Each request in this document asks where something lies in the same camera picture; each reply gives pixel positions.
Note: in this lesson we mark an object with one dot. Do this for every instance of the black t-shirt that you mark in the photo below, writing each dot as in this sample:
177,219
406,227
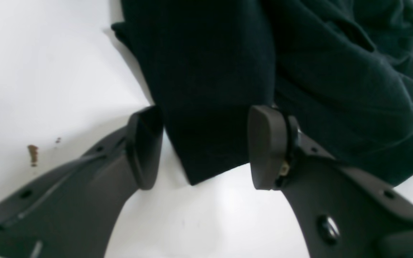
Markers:
343,68

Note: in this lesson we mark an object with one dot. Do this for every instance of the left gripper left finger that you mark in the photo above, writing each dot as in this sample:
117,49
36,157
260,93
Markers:
71,211

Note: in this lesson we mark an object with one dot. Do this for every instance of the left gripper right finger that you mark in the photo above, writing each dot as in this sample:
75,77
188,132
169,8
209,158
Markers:
342,211

